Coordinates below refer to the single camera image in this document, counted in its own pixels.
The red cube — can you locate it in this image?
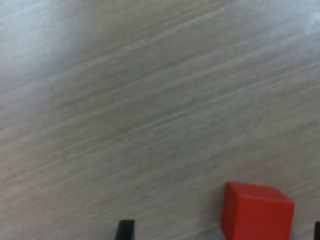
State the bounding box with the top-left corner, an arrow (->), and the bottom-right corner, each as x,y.
221,181 -> 295,240

